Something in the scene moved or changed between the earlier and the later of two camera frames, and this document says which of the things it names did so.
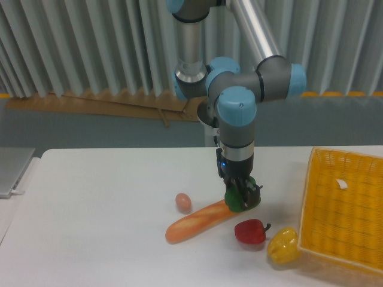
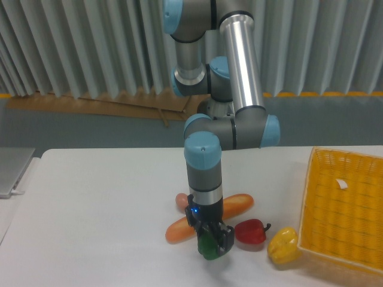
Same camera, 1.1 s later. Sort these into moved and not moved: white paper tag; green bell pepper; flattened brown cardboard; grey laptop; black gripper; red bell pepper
Moved: black gripper; green bell pepper
Not moved: white paper tag; red bell pepper; flattened brown cardboard; grey laptop
